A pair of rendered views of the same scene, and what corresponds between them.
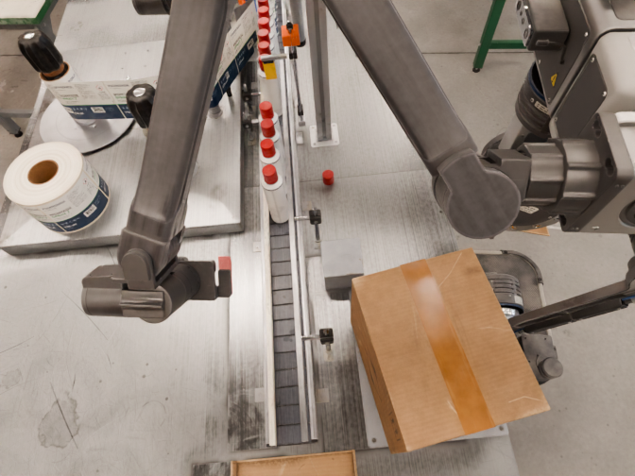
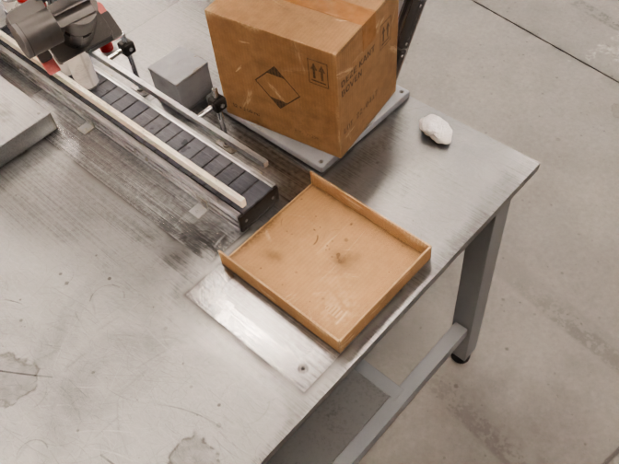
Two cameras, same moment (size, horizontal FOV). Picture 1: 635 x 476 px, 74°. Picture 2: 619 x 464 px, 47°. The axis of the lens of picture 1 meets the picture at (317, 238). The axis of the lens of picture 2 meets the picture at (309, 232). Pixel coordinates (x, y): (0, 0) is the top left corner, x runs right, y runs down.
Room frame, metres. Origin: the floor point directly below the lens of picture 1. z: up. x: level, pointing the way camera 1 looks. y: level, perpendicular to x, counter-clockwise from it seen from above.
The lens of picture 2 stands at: (-0.67, 0.67, 1.92)
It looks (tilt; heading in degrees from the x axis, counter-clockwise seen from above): 52 degrees down; 316
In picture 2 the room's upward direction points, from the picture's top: 7 degrees counter-clockwise
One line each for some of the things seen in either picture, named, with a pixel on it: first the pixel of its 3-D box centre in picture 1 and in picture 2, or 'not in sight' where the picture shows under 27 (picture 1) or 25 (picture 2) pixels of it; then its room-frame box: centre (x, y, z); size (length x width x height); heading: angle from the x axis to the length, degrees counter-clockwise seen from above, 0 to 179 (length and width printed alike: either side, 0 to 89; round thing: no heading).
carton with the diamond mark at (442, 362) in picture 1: (429, 355); (307, 52); (0.17, -0.19, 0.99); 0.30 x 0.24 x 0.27; 8
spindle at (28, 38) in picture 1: (60, 79); not in sight; (1.06, 0.68, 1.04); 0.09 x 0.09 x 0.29
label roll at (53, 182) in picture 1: (60, 188); not in sight; (0.73, 0.67, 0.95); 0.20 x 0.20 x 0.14
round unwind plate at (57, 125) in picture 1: (89, 116); not in sight; (1.06, 0.68, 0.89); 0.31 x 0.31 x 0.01
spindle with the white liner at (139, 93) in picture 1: (163, 135); not in sight; (0.80, 0.37, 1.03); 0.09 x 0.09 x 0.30
